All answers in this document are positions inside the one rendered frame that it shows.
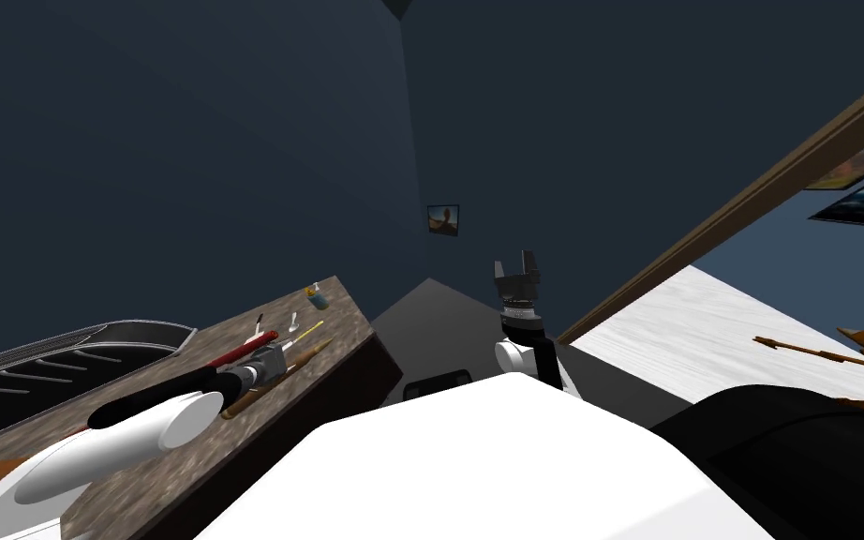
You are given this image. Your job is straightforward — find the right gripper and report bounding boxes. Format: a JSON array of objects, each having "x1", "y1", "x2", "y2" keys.
[{"x1": 494, "y1": 250, "x2": 543, "y2": 304}]

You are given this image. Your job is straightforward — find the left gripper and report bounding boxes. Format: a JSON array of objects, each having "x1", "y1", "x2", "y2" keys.
[{"x1": 241, "y1": 344, "x2": 290, "y2": 386}]

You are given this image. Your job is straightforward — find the brown wooden stick utensil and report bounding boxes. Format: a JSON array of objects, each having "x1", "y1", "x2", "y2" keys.
[{"x1": 220, "y1": 337, "x2": 336, "y2": 421}]

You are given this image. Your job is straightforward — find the yellow thin utensil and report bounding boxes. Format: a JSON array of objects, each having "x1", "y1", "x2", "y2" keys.
[{"x1": 292, "y1": 320, "x2": 326, "y2": 349}]

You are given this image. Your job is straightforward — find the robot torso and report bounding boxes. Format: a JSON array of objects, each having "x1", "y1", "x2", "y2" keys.
[{"x1": 191, "y1": 367, "x2": 778, "y2": 540}]

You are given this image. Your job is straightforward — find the dark grey kitchen sink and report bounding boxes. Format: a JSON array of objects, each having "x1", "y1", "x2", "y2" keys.
[{"x1": 0, "y1": 319, "x2": 200, "y2": 453}]

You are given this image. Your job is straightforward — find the red handled utensil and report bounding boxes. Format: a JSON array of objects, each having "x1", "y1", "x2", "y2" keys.
[{"x1": 205, "y1": 329, "x2": 281, "y2": 370}]

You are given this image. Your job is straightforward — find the small framed wall picture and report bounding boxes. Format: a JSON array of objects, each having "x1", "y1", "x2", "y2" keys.
[{"x1": 425, "y1": 202, "x2": 462, "y2": 239}]

